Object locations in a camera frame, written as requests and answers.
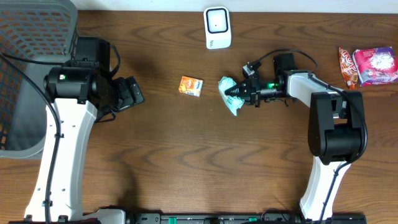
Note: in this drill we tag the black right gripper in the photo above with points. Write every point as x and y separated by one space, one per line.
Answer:
255 93

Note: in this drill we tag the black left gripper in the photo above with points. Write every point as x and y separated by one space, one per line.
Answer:
125 94

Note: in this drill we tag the orange chocolate bar wrapper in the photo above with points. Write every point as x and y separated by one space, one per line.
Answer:
348 69

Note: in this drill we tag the purple pad package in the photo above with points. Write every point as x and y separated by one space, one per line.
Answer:
376 66

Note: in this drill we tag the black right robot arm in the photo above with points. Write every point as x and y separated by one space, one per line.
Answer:
337 132

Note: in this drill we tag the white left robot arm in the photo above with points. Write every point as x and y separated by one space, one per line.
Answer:
78 98

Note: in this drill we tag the dark grey plastic basket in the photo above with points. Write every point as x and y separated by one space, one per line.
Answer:
35 37

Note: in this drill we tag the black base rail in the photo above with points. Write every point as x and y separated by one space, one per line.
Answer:
236 218

